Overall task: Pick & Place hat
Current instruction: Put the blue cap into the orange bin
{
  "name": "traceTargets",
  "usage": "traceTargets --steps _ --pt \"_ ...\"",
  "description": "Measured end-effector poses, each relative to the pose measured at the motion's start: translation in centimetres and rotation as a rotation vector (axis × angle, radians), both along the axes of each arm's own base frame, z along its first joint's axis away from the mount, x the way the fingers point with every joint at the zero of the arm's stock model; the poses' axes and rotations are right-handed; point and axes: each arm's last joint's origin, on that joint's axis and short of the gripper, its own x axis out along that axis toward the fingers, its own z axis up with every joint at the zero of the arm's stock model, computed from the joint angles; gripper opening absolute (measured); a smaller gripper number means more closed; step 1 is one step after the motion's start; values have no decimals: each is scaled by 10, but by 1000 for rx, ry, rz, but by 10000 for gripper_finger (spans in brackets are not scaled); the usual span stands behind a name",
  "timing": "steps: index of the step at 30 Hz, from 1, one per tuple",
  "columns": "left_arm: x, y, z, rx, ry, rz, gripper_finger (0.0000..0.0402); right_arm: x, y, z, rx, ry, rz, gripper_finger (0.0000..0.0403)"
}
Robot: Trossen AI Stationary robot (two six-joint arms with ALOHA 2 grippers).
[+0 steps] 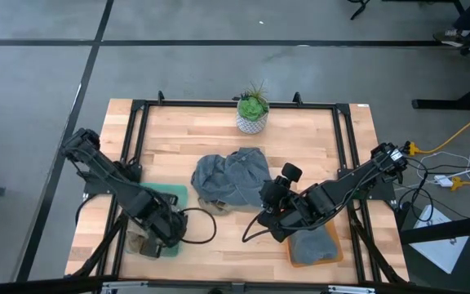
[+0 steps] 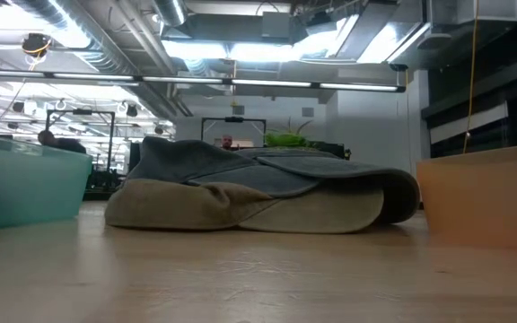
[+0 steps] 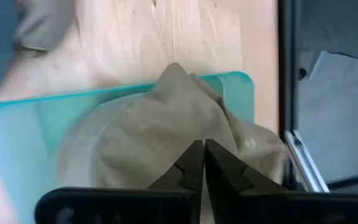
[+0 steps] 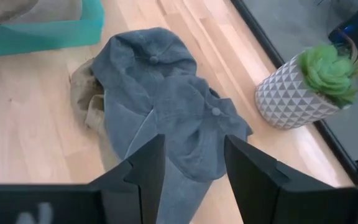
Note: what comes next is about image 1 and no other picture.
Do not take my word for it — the white power adapter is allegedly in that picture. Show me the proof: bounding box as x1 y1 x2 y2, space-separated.
433 174 454 189

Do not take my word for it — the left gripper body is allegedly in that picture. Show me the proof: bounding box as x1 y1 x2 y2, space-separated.
139 202 190 259

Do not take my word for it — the orange plastic tray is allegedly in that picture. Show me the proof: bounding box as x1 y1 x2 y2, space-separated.
286 219 345 270

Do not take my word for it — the person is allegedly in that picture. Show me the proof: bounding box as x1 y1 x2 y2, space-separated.
432 0 470 49

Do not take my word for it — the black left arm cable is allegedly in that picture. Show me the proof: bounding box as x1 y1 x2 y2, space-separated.
179 207 219 246

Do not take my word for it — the black beam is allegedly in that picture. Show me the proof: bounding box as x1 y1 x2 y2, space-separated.
399 212 470 246

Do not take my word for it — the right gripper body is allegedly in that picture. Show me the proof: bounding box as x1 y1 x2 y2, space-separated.
257 162 304 243

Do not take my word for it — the black floor cable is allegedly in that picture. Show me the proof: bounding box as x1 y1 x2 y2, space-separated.
397 157 470 225

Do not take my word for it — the black aluminium table frame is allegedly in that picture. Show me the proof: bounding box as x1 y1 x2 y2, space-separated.
65 90 410 287

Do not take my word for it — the yellow extension cable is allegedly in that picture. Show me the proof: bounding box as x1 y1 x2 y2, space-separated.
405 100 470 158

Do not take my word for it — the succulent in white patterned pot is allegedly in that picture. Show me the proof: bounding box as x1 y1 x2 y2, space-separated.
234 79 271 136

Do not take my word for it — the teal green plastic tray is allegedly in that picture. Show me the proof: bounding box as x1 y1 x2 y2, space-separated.
124 182 190 259

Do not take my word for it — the black chair base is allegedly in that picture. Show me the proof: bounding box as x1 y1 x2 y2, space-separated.
348 0 371 21

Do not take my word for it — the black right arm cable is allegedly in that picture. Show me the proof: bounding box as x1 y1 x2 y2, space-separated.
241 212 271 245

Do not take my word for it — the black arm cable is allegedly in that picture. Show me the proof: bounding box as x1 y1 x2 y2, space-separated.
179 207 219 246
241 212 271 245

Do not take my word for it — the white paper sheet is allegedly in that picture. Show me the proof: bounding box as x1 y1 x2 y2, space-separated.
408 203 470 275

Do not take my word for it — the black rail with silver brackets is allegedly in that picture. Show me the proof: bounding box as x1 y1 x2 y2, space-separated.
0 274 470 294

